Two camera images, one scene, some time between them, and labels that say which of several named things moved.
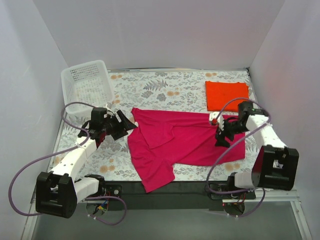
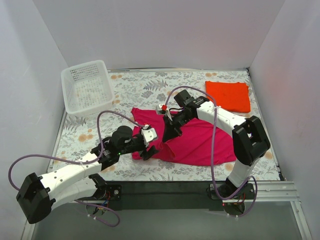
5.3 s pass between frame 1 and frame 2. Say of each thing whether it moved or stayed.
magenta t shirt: moved
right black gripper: moved
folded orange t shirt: stayed
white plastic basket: stayed
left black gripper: moved
